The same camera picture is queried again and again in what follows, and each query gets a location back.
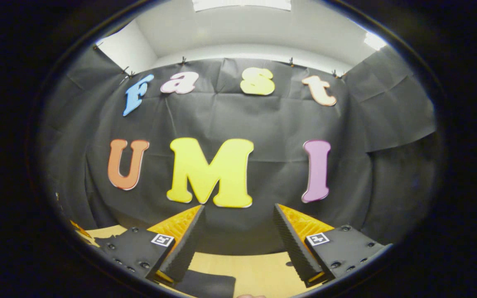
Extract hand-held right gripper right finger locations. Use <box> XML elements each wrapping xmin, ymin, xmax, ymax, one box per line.
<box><xmin>272</xmin><ymin>203</ymin><xmax>392</xmax><ymax>288</ymax></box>

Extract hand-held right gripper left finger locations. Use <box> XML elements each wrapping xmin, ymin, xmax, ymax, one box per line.
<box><xmin>94</xmin><ymin>204</ymin><xmax>206</xmax><ymax>285</ymax></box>

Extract dark grey jeans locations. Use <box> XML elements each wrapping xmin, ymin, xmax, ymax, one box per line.
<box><xmin>173</xmin><ymin>269</ymin><xmax>237</xmax><ymax>298</ymax></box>

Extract black backdrop cloth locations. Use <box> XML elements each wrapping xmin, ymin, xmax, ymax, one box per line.
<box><xmin>38</xmin><ymin>43</ymin><xmax>438</xmax><ymax>255</ymax></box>

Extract row of black backdrop clips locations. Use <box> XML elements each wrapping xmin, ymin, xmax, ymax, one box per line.
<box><xmin>93</xmin><ymin>41</ymin><xmax>343</xmax><ymax>79</ymax></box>

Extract ceiling light panel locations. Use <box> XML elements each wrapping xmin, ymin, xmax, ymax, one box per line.
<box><xmin>364</xmin><ymin>32</ymin><xmax>388</xmax><ymax>51</ymax></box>

